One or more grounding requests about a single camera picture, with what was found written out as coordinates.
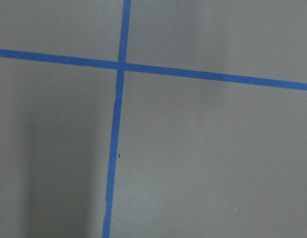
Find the blue tape strip lengthwise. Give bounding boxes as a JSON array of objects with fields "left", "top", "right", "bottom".
[{"left": 102, "top": 0, "right": 132, "bottom": 238}]

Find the blue tape strip crosswise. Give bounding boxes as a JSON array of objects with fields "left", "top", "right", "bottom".
[{"left": 0, "top": 49, "right": 307, "bottom": 91}]

